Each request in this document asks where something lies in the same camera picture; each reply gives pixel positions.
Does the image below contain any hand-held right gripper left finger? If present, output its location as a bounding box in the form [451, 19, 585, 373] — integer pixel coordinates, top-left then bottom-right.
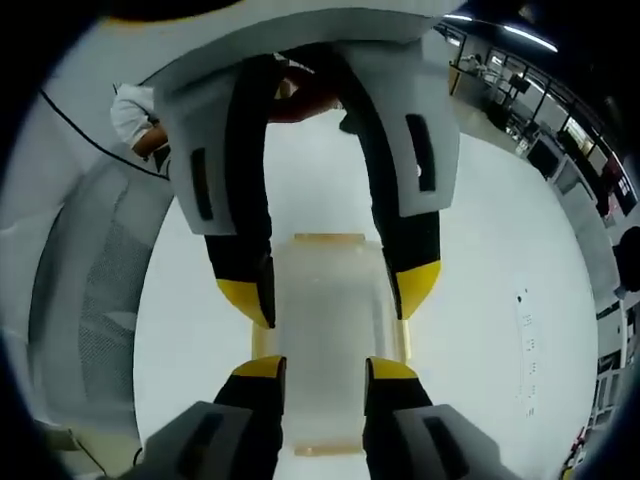
[143, 354, 290, 480]

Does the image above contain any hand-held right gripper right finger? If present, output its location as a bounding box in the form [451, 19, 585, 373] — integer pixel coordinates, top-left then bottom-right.
[360, 355, 509, 480]

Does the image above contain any translucent plastic buckle box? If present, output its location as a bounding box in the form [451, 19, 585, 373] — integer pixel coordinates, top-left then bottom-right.
[251, 232, 412, 459]

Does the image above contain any person's left hand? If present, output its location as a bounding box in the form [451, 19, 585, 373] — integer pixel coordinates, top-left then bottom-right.
[266, 63, 347, 123]

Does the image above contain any ceiling light strip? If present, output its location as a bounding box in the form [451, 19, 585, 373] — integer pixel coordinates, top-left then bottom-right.
[491, 21, 560, 54]

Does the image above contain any grey mesh office chair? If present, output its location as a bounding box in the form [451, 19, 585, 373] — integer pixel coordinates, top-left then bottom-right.
[27, 164, 176, 436]

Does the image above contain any thin black cable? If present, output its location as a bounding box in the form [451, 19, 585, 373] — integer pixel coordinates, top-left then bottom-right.
[42, 89, 174, 177]

